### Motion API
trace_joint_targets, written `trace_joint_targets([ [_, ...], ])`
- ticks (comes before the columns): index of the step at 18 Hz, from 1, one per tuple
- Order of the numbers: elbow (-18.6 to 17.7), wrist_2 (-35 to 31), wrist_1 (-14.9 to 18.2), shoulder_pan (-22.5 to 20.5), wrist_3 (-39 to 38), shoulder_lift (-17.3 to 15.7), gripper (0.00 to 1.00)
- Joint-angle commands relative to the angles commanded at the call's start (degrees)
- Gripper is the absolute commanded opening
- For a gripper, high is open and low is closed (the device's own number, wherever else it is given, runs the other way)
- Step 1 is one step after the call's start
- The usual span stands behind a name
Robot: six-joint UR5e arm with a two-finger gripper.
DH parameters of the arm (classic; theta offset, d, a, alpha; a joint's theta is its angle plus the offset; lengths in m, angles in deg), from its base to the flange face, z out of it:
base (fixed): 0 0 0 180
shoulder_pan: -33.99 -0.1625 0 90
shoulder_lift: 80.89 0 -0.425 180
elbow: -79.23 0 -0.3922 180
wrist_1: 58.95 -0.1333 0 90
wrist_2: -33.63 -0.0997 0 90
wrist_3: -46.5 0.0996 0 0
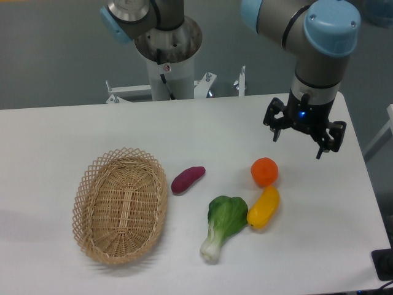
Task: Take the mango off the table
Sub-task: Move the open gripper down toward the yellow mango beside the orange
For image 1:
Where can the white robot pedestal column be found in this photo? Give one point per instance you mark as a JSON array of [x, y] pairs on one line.
[[171, 52]]

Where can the black device at table edge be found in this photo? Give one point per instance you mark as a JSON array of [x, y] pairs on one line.
[[382, 260]]

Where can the white metal base frame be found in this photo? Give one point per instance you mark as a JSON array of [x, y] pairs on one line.
[[163, 89]]

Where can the woven wicker basket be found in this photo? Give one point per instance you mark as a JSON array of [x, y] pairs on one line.
[[120, 206]]

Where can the purple sweet potato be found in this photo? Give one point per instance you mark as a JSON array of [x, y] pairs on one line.
[[183, 181]]

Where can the white frame at right edge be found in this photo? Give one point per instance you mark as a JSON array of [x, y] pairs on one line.
[[380, 139]]

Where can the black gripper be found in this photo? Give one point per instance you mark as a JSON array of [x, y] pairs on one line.
[[306, 118]]

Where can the green bok choy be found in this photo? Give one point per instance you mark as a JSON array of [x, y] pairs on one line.
[[227, 216]]

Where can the orange fruit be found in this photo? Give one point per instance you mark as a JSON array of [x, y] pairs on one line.
[[264, 171]]

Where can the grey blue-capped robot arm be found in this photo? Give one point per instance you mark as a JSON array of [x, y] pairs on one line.
[[321, 34]]

